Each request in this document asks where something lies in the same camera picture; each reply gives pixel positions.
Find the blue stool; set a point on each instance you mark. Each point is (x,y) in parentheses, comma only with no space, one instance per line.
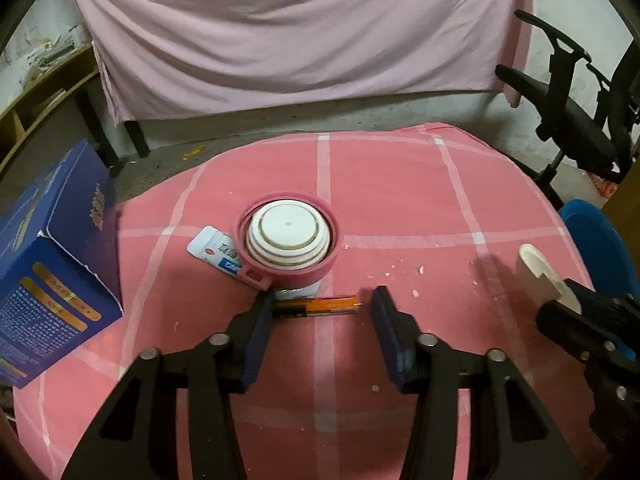
(595,240)

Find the brown wooden board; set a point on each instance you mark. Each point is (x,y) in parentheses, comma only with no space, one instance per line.
(625,200)

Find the yellow floor scrap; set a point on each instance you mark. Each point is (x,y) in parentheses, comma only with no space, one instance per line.
(194,152)

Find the black office chair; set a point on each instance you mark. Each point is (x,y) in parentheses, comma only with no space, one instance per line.
(575,125)

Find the wooden shelf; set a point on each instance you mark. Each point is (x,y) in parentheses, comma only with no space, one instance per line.
(30,105)

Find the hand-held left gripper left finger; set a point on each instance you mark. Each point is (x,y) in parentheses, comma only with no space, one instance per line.
(257,340)

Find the pile of papers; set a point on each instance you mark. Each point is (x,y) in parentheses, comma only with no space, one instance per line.
(50,50)

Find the pink collapsible cup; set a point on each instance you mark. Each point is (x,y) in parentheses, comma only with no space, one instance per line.
(287,230)

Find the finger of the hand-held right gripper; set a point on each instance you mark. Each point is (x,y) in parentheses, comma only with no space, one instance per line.
(575,327)
(600,297)

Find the cream plastic piece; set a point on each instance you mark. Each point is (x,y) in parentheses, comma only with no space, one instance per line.
(540,270)

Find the blue cardboard box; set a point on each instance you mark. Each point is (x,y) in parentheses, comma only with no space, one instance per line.
(50,285)

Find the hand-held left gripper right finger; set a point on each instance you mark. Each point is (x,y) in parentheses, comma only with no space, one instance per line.
(387,335)

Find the black table leg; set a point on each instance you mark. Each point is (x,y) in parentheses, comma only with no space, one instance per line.
(137,137)

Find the blue white flat packet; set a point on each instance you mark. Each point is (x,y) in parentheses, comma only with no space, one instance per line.
(215,250)

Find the pink hanging sheet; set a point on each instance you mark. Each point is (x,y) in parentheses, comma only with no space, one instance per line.
(300,35)

